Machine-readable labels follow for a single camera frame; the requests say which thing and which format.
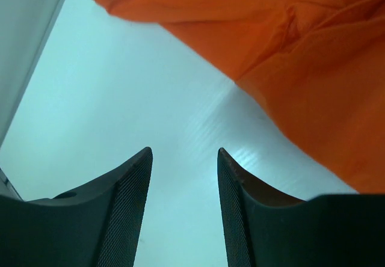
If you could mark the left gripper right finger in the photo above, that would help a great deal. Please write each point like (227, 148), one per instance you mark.
(266, 227)

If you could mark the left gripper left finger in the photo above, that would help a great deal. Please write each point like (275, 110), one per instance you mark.
(95, 224)

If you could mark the orange t shirt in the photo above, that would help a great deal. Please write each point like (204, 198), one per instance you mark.
(316, 67)

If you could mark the aluminium table frame rail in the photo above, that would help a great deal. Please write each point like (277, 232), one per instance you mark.
(25, 29)

